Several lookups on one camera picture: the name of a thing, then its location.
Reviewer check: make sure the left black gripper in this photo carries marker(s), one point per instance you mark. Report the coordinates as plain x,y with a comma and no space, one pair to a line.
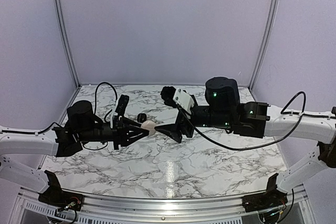
117,128

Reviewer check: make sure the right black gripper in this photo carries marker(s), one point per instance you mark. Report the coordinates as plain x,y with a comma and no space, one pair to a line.
172,131

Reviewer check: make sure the black earbud charging case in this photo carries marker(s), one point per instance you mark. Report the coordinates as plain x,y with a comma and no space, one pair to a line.
142,117

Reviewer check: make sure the pink round earbud case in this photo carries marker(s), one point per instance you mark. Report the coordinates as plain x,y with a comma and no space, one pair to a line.
149,126

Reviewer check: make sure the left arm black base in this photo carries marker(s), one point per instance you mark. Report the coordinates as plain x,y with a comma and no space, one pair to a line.
54,195

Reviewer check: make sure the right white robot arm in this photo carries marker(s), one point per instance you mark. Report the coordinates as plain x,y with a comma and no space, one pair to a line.
319,127

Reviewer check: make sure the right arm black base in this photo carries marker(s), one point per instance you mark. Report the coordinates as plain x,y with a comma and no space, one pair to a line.
271,197

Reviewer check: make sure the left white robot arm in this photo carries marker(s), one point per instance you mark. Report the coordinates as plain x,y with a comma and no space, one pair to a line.
44,143

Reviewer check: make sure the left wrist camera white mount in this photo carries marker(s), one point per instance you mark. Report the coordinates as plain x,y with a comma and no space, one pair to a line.
116,108

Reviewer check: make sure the aluminium front rail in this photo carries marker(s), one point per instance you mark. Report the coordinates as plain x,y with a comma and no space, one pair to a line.
109,209

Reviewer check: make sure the left aluminium corner post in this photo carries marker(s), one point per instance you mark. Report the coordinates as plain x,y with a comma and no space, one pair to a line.
66,44

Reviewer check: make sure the aluminium corner post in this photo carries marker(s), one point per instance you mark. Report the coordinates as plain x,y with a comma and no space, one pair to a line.
264,43
66,44

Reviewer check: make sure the right aluminium corner post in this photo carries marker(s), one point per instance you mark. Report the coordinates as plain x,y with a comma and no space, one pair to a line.
264,43

